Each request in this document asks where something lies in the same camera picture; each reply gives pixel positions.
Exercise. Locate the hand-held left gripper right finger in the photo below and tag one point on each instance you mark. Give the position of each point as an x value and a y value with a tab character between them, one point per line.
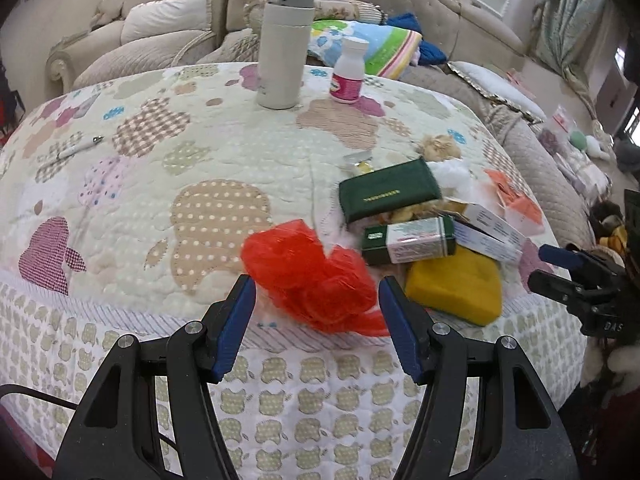
400	325

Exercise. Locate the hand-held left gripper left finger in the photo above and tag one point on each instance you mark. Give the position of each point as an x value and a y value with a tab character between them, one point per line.
234	321

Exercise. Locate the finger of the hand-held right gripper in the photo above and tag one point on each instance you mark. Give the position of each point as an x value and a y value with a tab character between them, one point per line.
552	285
560	256

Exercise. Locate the yellow cloth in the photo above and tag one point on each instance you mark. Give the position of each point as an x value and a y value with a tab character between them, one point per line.
457	287

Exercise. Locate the red plastic bag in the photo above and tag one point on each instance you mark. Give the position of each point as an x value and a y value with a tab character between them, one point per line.
310	280

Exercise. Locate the white sponge block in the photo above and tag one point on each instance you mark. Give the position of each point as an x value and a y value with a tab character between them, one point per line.
452	175

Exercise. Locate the person's right forearm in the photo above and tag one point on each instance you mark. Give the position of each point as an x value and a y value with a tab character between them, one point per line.
612	360

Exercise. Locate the orange plastic packet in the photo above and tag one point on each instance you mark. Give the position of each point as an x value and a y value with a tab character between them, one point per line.
517	205

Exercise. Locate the white and blue carton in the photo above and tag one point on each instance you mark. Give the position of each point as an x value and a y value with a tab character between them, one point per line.
492	232

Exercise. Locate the green and white carton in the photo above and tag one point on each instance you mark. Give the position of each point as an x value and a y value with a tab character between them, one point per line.
415	242

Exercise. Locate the printed patchwork quilt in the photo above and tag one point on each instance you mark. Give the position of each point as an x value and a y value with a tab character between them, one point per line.
165	240

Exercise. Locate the beige crumpled wrapper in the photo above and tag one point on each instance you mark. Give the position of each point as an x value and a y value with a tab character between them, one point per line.
400	215

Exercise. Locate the white plush toy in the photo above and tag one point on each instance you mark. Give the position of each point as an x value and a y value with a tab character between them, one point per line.
597	147

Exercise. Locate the green plush toy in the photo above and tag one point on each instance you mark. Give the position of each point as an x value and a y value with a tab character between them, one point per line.
577	140

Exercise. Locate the dark green pouch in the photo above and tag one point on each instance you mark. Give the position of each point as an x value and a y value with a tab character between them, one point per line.
387	190

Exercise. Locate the crumpled beige paper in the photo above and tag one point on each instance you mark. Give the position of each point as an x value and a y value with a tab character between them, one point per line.
440	146

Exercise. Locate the small yellow packet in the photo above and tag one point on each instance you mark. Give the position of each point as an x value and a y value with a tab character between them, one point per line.
361	166

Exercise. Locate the white cushion with gold trim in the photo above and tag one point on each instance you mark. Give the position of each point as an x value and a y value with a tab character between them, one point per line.
500	87

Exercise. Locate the pale patterned curtain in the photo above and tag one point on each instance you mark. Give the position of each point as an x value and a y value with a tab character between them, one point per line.
567	25

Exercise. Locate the white pen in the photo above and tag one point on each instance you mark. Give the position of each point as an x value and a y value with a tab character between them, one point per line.
75	149

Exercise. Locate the blue cloth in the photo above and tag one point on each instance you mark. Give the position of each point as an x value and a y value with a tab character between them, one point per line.
432	52

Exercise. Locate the white pill bottle pink label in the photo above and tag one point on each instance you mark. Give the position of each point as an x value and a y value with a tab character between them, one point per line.
348	77

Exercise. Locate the colourful striped pillow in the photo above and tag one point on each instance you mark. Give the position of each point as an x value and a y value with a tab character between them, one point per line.
385	45

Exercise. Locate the white thermos flask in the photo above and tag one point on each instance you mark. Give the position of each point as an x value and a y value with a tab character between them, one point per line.
281	50

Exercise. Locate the white ruffled cushion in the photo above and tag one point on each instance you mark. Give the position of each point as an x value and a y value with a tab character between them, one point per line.
165	15

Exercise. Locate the floral roll pillow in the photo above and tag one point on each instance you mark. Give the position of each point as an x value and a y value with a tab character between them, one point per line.
345	10

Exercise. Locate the beige plush toy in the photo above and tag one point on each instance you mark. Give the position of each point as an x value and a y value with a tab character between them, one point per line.
107	7

